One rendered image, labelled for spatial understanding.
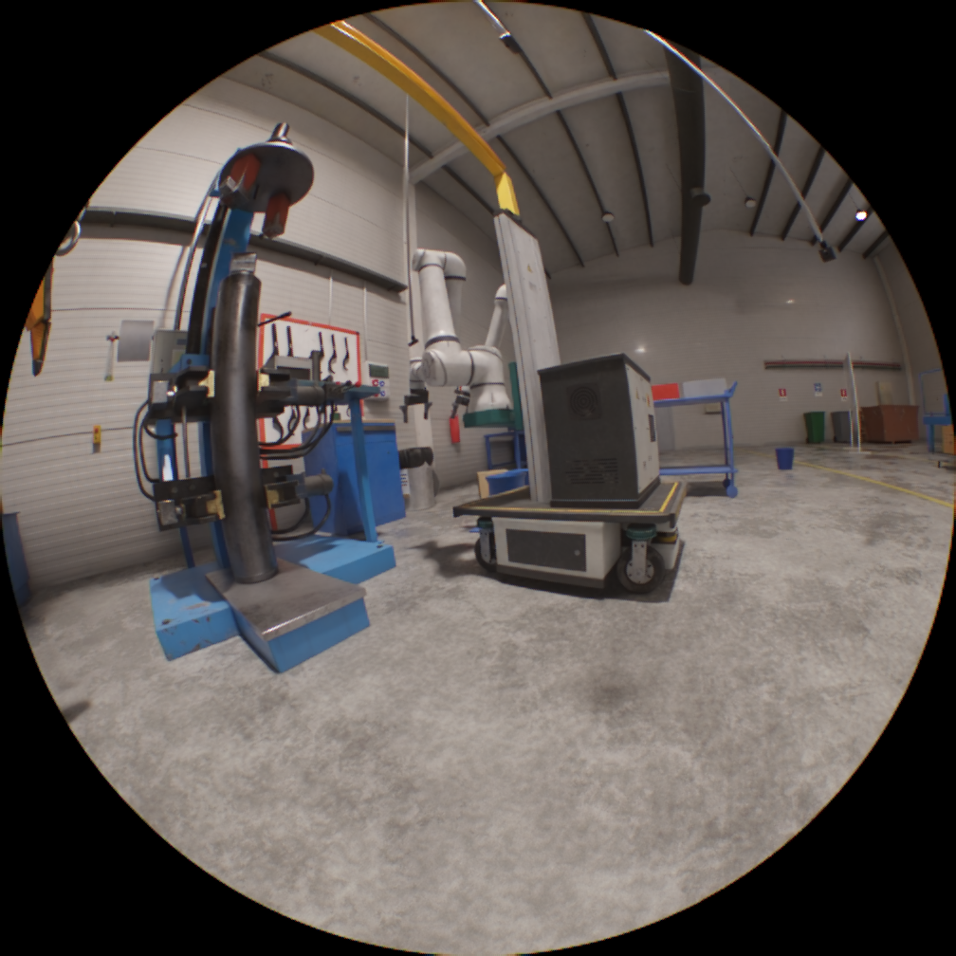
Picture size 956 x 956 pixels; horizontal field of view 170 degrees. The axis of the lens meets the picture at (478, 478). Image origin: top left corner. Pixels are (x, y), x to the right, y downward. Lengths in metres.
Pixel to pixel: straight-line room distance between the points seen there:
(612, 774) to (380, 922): 0.44
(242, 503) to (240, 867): 1.17
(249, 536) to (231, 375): 0.64
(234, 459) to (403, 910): 1.37
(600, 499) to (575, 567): 0.26
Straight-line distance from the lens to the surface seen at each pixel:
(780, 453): 4.94
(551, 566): 1.21
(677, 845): 0.62
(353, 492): 2.74
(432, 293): 1.49
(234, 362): 1.45
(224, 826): 0.76
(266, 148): 2.06
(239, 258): 1.73
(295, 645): 1.05
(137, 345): 2.39
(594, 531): 1.10
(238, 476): 1.37
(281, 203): 2.20
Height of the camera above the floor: 0.56
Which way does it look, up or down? 5 degrees down
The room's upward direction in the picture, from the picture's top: 6 degrees counter-clockwise
